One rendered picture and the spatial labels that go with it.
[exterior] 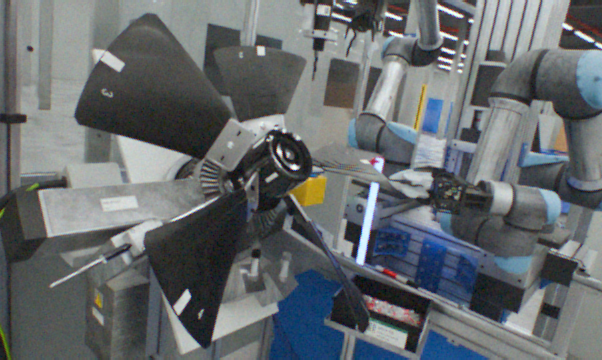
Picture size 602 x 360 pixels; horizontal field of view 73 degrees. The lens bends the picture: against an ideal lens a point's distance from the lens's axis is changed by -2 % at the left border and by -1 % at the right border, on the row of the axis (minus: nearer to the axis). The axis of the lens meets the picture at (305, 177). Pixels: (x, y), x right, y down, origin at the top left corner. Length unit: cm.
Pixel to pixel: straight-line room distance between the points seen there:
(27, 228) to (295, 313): 101
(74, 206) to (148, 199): 12
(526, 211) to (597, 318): 168
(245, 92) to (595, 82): 72
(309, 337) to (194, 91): 99
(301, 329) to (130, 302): 65
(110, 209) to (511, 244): 81
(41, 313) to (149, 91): 97
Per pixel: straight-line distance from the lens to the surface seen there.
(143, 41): 77
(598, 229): 251
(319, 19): 88
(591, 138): 118
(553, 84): 105
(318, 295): 141
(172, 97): 75
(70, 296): 156
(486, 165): 106
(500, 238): 102
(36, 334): 158
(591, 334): 266
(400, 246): 156
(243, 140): 80
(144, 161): 95
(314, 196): 134
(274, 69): 99
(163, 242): 57
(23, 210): 71
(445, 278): 154
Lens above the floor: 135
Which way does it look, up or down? 12 degrees down
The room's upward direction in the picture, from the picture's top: 9 degrees clockwise
